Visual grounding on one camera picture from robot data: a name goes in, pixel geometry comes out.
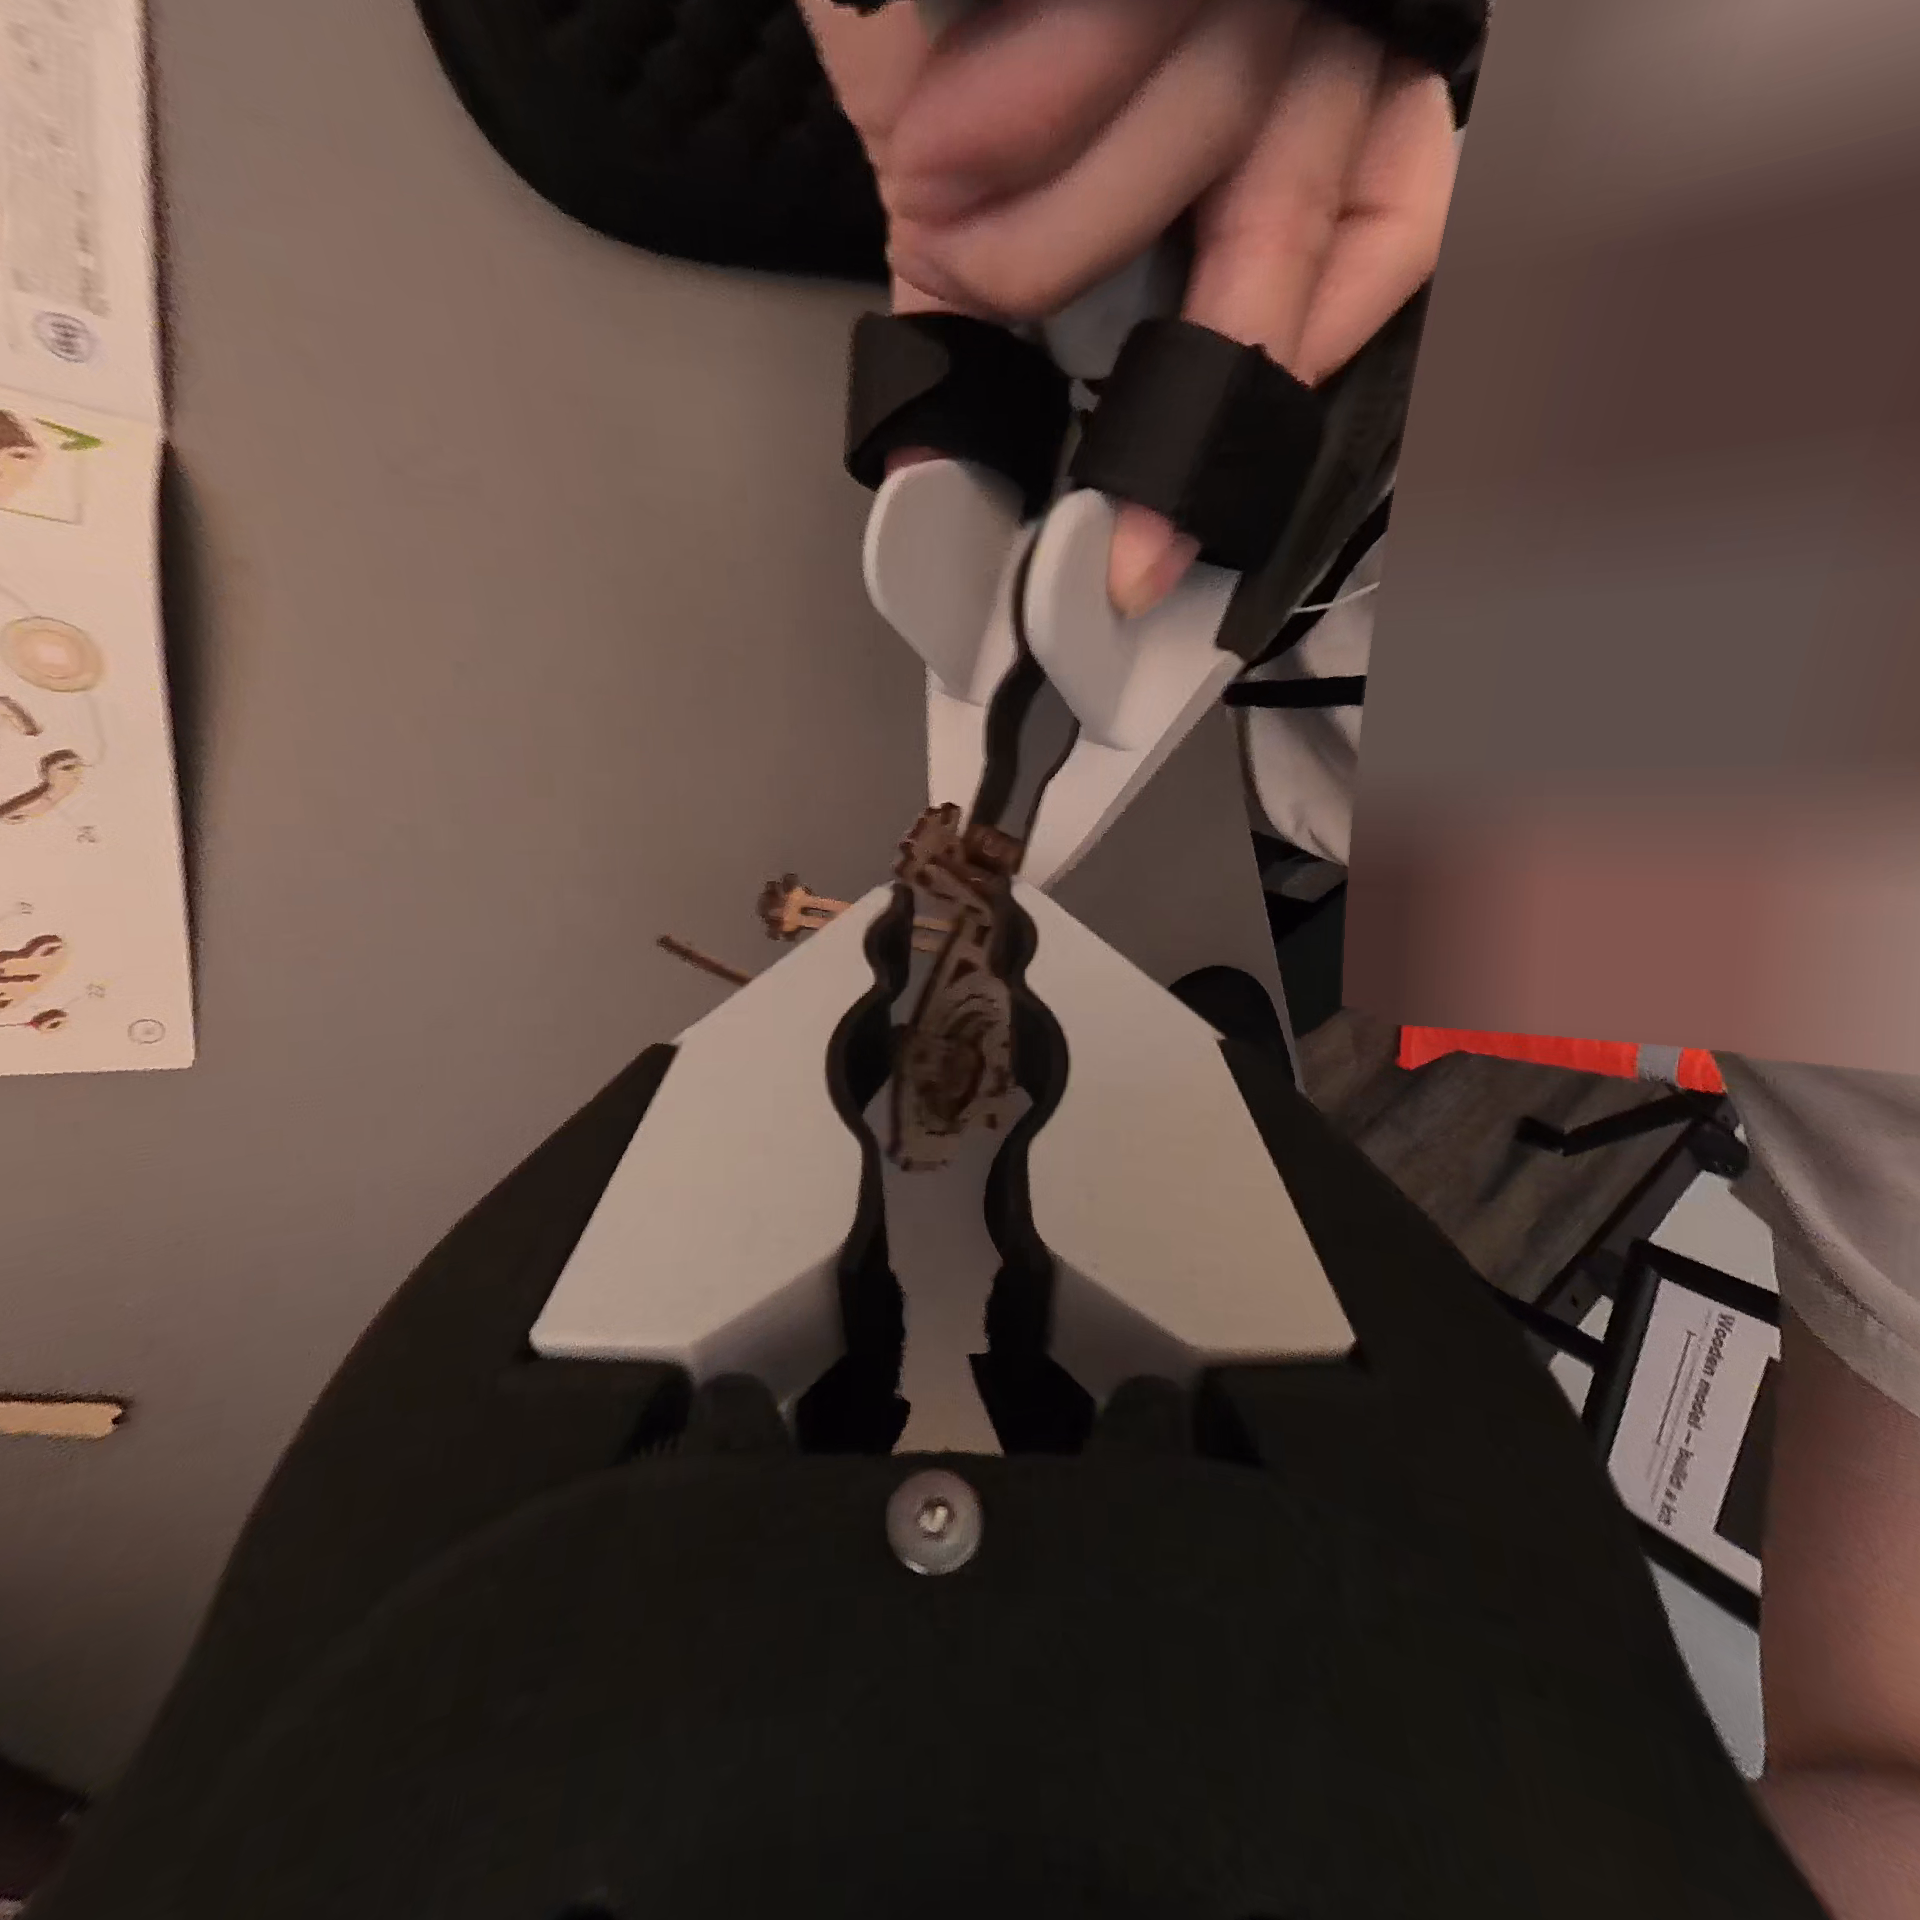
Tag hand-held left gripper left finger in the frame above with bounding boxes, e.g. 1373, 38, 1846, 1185
524, 883, 912, 1452

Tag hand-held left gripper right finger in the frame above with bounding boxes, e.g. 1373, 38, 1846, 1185
977, 883, 1362, 1452

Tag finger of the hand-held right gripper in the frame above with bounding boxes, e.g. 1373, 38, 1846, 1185
1014, 487, 1250, 890
864, 454, 1047, 837

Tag dark wooden model assembly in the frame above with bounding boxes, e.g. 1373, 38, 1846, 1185
875, 800, 1039, 1171

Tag small wooden model part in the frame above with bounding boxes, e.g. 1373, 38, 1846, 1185
755, 876, 859, 949

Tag person's right hand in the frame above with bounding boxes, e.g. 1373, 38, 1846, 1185
799, 0, 1487, 620

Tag orange strip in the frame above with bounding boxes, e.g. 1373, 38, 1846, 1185
1391, 1023, 1730, 1096

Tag white printed sign stand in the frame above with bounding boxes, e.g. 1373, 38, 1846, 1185
1586, 1243, 1782, 1627

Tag person's pale shorts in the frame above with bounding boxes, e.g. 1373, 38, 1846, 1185
1715, 1051, 1920, 1447

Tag illustrated instruction booklet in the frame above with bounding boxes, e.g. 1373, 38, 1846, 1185
0, 0, 198, 1076

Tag person's leg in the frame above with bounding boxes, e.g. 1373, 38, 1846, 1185
1758, 1317, 1920, 1790

